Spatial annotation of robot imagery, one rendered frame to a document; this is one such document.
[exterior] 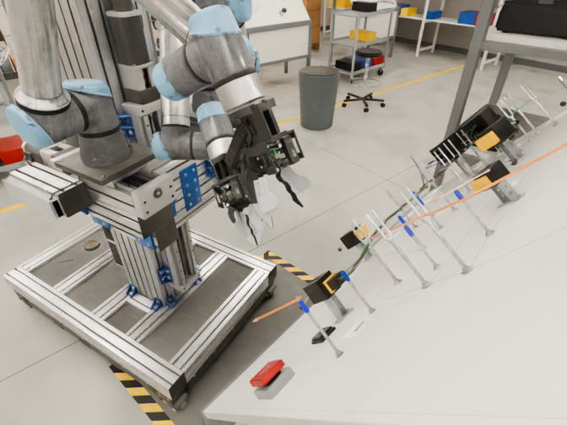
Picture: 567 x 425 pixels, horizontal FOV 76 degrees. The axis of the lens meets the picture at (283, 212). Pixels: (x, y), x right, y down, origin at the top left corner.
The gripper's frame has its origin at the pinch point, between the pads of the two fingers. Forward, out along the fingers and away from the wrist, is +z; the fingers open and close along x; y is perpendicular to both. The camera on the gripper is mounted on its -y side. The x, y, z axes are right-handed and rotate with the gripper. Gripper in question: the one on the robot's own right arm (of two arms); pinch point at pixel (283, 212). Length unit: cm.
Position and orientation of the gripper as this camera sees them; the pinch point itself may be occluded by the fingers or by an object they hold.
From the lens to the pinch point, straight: 67.7
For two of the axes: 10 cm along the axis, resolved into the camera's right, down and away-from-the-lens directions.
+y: 6.4, -0.3, -7.7
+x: 6.8, -4.6, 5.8
